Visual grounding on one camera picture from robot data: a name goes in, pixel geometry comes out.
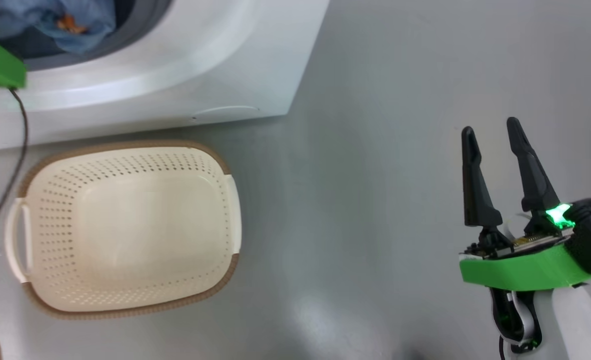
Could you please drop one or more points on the blue cartoon print garment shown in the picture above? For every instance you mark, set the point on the blue cartoon print garment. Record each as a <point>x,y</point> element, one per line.
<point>15,17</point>

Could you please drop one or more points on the white washing machine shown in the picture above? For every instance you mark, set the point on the white washing machine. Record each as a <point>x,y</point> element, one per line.
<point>200,60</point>

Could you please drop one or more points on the grey rubber door gasket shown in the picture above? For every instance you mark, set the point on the grey rubber door gasket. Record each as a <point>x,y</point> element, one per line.
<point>140,25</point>

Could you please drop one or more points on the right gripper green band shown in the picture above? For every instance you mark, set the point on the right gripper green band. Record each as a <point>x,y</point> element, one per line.
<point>520,270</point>

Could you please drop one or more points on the cream perforated laundry basket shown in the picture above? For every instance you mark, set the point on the cream perforated laundry basket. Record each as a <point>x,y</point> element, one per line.
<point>125,230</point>

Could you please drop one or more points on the round white service flap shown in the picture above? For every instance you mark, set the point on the round white service flap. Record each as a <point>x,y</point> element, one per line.
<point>225,111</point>

